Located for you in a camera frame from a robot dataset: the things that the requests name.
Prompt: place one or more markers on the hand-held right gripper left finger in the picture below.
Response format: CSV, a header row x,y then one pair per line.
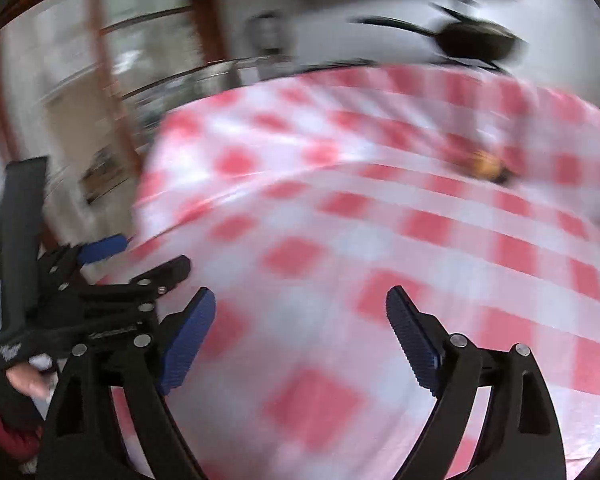
x,y
192,340

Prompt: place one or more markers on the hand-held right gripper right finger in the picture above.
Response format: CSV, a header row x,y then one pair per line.
x,y
412,340

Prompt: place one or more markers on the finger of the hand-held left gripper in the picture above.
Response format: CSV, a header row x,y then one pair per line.
x,y
167,270
102,249

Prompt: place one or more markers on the person's left forearm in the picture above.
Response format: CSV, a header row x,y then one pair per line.
x,y
0,430

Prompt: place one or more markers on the person's left hand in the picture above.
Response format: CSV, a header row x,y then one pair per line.
x,y
27,384

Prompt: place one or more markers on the red white checked tablecloth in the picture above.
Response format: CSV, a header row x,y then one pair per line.
x,y
330,240

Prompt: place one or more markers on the striped yellow pepino melon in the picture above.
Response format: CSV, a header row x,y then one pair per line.
x,y
485,164

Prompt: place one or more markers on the black wok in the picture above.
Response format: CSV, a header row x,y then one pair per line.
x,y
480,42

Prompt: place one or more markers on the black wok lid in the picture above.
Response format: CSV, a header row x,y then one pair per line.
x,y
467,22

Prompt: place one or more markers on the wooden door frame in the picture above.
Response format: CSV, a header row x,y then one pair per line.
x,y
112,75

